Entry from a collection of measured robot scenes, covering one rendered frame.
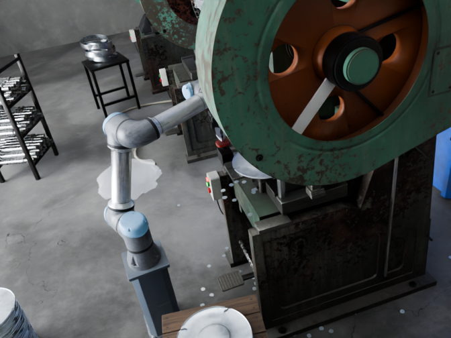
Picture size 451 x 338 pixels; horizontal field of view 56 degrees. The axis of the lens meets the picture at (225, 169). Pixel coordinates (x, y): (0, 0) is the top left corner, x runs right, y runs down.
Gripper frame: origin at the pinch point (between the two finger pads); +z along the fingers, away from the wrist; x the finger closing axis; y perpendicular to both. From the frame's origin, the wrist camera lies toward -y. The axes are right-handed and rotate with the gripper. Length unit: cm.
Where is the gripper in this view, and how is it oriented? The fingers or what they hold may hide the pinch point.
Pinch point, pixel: (222, 139)
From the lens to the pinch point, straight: 213.2
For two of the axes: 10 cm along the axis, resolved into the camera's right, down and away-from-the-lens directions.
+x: -9.5, 2.6, -1.7
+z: 1.3, 8.4, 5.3
